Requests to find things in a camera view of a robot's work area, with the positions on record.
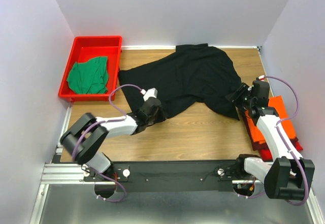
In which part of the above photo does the black t shirt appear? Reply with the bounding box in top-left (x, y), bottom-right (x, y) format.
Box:
top-left (118, 44), bottom-right (241, 119)

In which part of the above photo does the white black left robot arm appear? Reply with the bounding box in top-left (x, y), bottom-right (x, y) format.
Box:
top-left (60, 97), bottom-right (166, 181)

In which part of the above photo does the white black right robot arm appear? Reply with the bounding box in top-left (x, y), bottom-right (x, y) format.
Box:
top-left (223, 75), bottom-right (315, 206)

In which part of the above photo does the green crumpled t shirt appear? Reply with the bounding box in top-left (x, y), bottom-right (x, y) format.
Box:
top-left (67, 56), bottom-right (109, 94)

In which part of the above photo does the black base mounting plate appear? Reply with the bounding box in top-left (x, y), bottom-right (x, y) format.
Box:
top-left (83, 160), bottom-right (257, 193)

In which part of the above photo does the red plastic bin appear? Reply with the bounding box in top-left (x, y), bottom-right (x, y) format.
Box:
top-left (58, 36), bottom-right (122, 102)

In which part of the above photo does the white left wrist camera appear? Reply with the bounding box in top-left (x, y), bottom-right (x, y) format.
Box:
top-left (140, 88), bottom-right (158, 101)

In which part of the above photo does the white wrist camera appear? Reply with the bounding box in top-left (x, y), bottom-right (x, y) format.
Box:
top-left (256, 75), bottom-right (267, 82)
top-left (140, 88), bottom-right (158, 101)

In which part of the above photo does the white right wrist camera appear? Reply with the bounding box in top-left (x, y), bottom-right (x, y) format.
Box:
top-left (256, 75), bottom-right (267, 82)

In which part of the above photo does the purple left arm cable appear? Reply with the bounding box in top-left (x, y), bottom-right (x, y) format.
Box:
top-left (71, 83), bottom-right (145, 202)

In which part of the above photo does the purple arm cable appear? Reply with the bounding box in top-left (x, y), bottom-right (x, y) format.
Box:
top-left (71, 83), bottom-right (145, 202)
top-left (237, 75), bottom-right (312, 206)

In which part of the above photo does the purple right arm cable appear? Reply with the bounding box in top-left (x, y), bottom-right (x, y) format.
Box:
top-left (237, 75), bottom-right (312, 206)

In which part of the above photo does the aluminium frame rail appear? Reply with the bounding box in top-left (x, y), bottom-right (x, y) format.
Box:
top-left (41, 164), bottom-right (84, 184)

